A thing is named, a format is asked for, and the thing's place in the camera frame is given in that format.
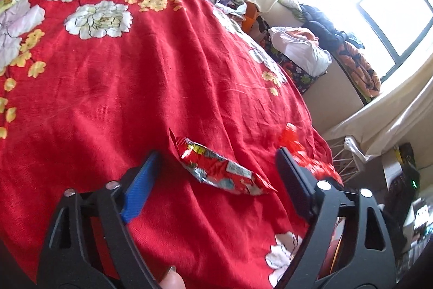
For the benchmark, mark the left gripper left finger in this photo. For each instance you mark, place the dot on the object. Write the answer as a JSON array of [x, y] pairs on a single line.
[[88, 244]]

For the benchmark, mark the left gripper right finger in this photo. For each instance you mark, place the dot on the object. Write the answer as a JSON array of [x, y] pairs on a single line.
[[347, 244]]

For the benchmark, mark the red plastic bag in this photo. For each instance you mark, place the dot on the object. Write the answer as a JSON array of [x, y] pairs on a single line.
[[309, 150]]

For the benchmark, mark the red snack wrapper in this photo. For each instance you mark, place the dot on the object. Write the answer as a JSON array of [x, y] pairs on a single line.
[[215, 170]]

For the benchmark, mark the left hand with painted nails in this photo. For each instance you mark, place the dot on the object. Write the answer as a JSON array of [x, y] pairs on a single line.
[[172, 280]]

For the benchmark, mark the dark camouflage bag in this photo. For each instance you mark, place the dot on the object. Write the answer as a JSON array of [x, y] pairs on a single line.
[[405, 154]]

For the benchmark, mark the right cream curtain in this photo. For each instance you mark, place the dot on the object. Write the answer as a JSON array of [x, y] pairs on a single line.
[[397, 115]]

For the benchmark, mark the orange patterned folded blanket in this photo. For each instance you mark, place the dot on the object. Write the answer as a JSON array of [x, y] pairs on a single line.
[[361, 73]]

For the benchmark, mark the dinosaur print laundry basket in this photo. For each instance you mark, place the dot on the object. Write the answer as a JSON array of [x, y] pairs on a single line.
[[302, 80]]

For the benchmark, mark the dark jacket on windowsill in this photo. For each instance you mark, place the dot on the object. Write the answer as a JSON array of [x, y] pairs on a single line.
[[329, 37]]

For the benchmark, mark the white bag in basket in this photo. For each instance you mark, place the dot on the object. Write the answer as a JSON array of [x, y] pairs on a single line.
[[302, 47]]

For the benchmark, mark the red floral bed blanket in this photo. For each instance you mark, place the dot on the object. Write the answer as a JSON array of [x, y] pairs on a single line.
[[90, 87]]

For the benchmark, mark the orange bag on floor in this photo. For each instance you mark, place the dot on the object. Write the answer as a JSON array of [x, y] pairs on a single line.
[[250, 17]]

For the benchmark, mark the white wire frame stool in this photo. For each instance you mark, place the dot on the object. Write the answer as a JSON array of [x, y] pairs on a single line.
[[347, 157]]

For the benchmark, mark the window frame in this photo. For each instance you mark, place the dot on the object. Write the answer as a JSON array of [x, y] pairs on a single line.
[[400, 25]]

